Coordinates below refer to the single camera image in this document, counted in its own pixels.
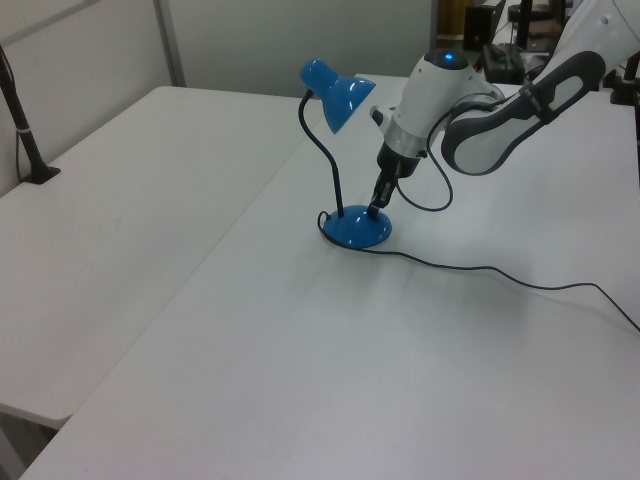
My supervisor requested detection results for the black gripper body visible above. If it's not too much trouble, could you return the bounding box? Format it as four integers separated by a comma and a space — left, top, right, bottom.
375, 142, 421, 181

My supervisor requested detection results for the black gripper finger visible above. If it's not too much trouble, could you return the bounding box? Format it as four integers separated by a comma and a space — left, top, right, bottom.
379, 175, 398, 212
368, 171, 390, 218

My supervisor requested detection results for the blue desk lamp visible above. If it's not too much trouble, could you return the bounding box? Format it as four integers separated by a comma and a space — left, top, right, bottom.
298, 57, 394, 251

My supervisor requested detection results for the dark device with green light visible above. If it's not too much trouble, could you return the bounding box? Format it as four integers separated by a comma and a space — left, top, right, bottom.
481, 41, 527, 82

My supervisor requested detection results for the black computer box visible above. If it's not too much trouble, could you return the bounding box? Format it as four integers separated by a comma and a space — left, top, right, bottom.
463, 3, 502, 52

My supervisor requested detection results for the black clamp stand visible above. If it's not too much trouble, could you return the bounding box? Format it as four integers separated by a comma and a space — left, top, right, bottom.
605, 47, 640, 107

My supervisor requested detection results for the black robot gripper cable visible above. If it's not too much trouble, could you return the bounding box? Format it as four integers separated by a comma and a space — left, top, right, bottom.
393, 92, 506, 213

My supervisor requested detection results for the black lamp power cable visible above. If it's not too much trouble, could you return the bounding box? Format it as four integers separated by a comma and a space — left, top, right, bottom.
316, 209, 640, 334

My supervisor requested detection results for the grey partition frame post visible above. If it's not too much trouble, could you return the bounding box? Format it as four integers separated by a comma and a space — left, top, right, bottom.
151, 0, 187, 89

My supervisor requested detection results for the black camera pole with base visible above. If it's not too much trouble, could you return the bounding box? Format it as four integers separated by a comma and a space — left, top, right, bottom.
0, 43, 62, 187

